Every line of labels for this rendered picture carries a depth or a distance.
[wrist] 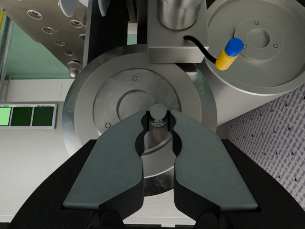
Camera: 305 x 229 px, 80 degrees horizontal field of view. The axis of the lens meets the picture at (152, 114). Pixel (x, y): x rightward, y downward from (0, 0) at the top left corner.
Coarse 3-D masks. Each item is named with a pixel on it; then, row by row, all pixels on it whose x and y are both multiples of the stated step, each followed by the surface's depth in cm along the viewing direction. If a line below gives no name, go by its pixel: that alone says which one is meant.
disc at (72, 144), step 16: (128, 48) 19; (144, 48) 19; (96, 64) 19; (176, 64) 18; (192, 64) 18; (80, 80) 18; (192, 80) 18; (208, 96) 17; (64, 112) 18; (208, 112) 17; (64, 128) 17; (160, 176) 16; (144, 192) 16; (160, 192) 16
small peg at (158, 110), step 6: (150, 108) 12; (156, 108) 12; (162, 108) 12; (150, 114) 12; (156, 114) 12; (162, 114) 12; (150, 120) 13; (156, 120) 12; (162, 120) 12; (156, 126) 14
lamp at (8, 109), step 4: (0, 108) 52; (4, 108) 52; (8, 108) 51; (0, 112) 51; (4, 112) 51; (8, 112) 51; (0, 116) 51; (4, 116) 51; (8, 116) 51; (0, 120) 51; (4, 120) 51; (8, 120) 51; (0, 124) 51; (4, 124) 50
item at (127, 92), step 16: (112, 80) 16; (128, 80) 16; (144, 80) 16; (160, 80) 16; (96, 96) 16; (112, 96) 16; (128, 96) 16; (144, 96) 16; (160, 96) 16; (176, 96) 16; (96, 112) 15; (112, 112) 15; (128, 112) 15; (96, 128) 15; (160, 128) 15; (144, 144) 15; (160, 144) 15
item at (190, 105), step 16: (112, 64) 17; (128, 64) 17; (144, 64) 17; (160, 64) 17; (96, 80) 17; (176, 80) 17; (80, 96) 17; (192, 96) 16; (80, 112) 16; (192, 112) 16; (80, 128) 16; (80, 144) 16; (144, 160) 15; (160, 160) 15; (144, 176) 15
